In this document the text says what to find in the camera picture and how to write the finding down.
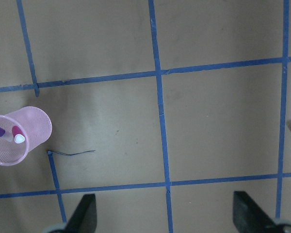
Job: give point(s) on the pink pen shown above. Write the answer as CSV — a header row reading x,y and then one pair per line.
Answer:
x,y
18,135

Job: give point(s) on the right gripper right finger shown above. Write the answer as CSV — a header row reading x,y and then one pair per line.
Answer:
x,y
248,217

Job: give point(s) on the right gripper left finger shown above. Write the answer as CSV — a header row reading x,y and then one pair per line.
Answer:
x,y
84,218

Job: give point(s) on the pink mesh cup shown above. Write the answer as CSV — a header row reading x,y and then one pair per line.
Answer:
x,y
36,127

